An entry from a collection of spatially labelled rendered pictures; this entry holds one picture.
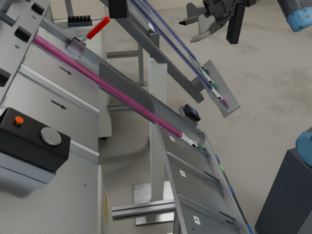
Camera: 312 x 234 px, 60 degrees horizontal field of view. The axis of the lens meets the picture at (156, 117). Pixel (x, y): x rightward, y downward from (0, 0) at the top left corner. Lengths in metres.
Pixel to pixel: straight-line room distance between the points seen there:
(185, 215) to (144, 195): 1.06
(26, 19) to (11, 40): 0.08
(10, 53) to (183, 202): 0.37
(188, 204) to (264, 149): 1.44
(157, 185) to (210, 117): 0.88
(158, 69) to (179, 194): 0.53
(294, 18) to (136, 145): 1.29
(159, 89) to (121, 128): 1.01
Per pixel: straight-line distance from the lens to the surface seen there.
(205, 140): 0.81
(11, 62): 0.35
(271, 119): 2.21
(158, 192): 1.42
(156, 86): 0.98
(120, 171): 1.69
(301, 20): 0.83
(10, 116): 0.31
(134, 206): 1.15
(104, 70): 0.67
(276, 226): 1.38
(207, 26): 0.77
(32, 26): 0.46
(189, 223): 0.51
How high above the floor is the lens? 1.28
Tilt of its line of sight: 38 degrees down
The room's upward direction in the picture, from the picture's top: straight up
